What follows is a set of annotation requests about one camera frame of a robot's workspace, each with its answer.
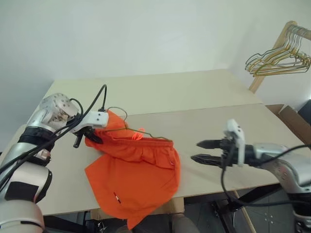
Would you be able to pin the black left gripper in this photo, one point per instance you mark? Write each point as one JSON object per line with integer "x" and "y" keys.
{"x": 85, "y": 133}

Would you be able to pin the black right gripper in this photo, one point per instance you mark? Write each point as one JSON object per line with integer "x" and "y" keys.
{"x": 229, "y": 151}

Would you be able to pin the orange shorts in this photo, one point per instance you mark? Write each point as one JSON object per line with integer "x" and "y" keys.
{"x": 136, "y": 174}

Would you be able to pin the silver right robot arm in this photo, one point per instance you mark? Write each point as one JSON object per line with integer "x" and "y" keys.
{"x": 286, "y": 170}

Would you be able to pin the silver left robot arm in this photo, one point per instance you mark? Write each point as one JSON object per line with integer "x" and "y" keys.
{"x": 24, "y": 174}

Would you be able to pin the thin wooden slat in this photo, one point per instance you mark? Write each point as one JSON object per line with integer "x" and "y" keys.
{"x": 247, "y": 216}

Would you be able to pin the dark rounded shape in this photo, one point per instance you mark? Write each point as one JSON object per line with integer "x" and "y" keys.
{"x": 184, "y": 224}
{"x": 122, "y": 229}

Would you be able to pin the wooden clothes rack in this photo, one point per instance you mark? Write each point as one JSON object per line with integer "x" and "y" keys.
{"x": 256, "y": 85}

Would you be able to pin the brown cardboard box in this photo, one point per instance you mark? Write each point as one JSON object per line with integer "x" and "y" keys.
{"x": 294, "y": 123}

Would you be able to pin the bunch of hangers on rack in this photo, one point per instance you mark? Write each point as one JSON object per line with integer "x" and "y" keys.
{"x": 261, "y": 72}

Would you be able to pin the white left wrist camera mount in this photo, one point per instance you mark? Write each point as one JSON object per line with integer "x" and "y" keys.
{"x": 97, "y": 119}

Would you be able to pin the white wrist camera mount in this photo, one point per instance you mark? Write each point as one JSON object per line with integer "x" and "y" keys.
{"x": 241, "y": 150}
{"x": 97, "y": 119}

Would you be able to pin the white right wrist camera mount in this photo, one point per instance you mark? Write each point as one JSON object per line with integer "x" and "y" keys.
{"x": 241, "y": 150}

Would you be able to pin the black metal table frame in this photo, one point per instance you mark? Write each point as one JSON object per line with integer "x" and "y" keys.
{"x": 262, "y": 193}
{"x": 68, "y": 222}

